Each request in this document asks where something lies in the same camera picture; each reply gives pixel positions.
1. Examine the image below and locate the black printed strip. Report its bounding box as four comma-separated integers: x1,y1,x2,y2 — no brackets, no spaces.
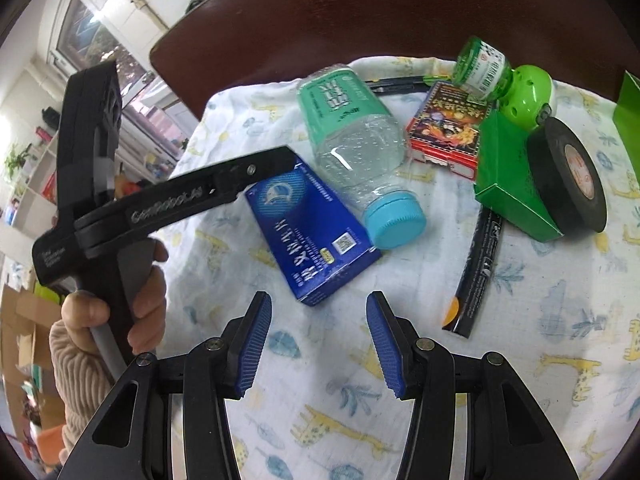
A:
441,207,503,340
365,76,458,97

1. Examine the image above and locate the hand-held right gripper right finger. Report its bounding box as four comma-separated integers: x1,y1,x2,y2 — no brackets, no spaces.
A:
366,291,581,480

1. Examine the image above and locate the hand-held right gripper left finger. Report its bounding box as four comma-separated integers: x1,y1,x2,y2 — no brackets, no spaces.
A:
62,291,273,480

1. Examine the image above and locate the large green storage box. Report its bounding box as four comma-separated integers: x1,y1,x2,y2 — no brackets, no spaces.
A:
612,71,640,161

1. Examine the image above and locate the black tape roll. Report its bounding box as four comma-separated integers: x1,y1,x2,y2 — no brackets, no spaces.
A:
527,116,608,235

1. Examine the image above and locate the person's left forearm beige sleeve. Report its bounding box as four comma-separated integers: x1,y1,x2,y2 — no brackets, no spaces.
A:
49,320,122,461

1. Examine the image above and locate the person's left hand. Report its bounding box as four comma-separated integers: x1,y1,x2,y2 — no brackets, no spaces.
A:
61,242,169,357

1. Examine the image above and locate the small green box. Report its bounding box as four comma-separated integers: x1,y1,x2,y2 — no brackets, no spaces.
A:
474,110,568,243

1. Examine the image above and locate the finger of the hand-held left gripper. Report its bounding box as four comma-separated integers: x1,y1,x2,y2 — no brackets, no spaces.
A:
209,145,299,206

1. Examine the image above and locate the clear water bottle green label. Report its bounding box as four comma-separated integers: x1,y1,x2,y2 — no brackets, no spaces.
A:
297,64,428,251

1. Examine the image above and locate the white shelf unit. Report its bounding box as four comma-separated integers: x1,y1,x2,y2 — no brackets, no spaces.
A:
0,125,68,261

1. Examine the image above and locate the window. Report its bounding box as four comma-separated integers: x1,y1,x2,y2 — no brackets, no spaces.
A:
50,0,201,136

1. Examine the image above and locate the potted plant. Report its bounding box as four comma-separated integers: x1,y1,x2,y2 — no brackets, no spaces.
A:
5,144,32,179

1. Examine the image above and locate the red playing card box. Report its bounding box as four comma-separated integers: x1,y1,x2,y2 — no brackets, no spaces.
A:
404,80,493,181

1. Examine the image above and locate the small green glass bottle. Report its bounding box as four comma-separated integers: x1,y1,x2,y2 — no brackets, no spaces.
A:
454,36,513,101

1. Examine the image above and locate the blue printed box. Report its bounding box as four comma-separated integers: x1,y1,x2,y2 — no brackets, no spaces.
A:
245,157,383,308

